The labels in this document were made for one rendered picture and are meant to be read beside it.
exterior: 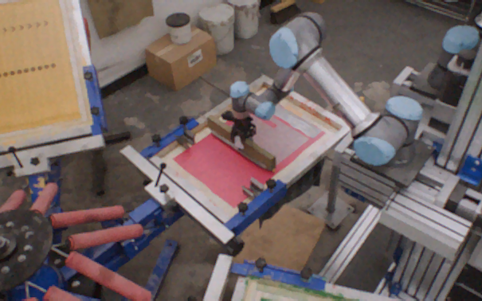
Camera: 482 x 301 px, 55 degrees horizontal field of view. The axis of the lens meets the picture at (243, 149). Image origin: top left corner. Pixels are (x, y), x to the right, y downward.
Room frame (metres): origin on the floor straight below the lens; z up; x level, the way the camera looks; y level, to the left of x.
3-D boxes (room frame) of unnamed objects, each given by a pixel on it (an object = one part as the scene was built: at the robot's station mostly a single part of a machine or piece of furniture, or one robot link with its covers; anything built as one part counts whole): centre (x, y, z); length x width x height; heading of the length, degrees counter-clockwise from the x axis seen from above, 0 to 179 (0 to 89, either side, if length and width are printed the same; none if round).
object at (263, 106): (1.39, -0.09, 1.29); 0.11 x 0.11 x 0.08; 46
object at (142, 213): (1.13, 0.38, 1.02); 0.17 x 0.06 x 0.05; 131
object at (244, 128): (1.45, -0.01, 1.14); 0.09 x 0.08 x 0.12; 41
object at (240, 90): (1.44, -0.01, 1.30); 0.09 x 0.08 x 0.11; 46
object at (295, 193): (1.40, -0.20, 0.79); 0.46 x 0.09 x 0.33; 131
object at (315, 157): (1.50, -0.04, 0.97); 0.79 x 0.58 x 0.04; 131
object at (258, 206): (1.13, -0.04, 0.97); 0.30 x 0.05 x 0.07; 131
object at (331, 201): (1.78, -0.54, 0.48); 0.22 x 0.22 x 0.96; 41
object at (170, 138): (1.55, 0.33, 0.97); 0.30 x 0.05 x 0.07; 131
